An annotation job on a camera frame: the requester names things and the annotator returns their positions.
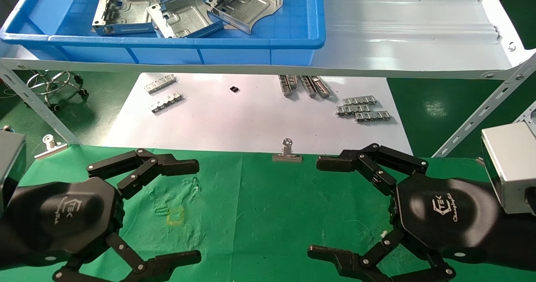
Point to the white shelf panel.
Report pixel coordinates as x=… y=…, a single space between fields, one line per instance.
x=398 y=34

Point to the blue plastic bin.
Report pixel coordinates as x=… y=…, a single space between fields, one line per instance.
x=268 y=43

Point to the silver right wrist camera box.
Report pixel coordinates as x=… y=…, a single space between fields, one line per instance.
x=511 y=169

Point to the chrome stool base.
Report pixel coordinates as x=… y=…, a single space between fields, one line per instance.
x=54 y=85

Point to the silver binder clip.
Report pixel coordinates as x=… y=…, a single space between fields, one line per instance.
x=287 y=156
x=50 y=148

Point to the white paper sheet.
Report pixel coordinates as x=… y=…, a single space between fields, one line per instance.
x=251 y=118

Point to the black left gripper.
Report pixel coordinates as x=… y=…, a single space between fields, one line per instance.
x=63 y=219

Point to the stamped sheet metal bracket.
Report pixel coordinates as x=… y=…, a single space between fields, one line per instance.
x=247 y=5
x=125 y=11
x=184 y=18

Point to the metal slide rail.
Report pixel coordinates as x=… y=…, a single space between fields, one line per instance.
x=308 y=87
x=321 y=87
x=285 y=86
x=294 y=81

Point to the notched metal strip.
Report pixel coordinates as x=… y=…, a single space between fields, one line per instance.
x=160 y=84
x=352 y=110
x=359 y=101
x=372 y=116
x=166 y=102

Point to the perforated metal shelf strut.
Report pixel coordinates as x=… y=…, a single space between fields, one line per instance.
x=526 y=113
x=481 y=114
x=37 y=106

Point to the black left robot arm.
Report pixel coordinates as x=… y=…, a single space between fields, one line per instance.
x=8 y=244

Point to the green table cloth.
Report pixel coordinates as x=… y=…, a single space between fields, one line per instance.
x=259 y=215

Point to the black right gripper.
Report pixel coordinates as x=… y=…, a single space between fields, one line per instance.
x=444 y=215

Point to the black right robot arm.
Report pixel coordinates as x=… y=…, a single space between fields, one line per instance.
x=517 y=240

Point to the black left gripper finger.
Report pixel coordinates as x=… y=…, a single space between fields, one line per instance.
x=180 y=166

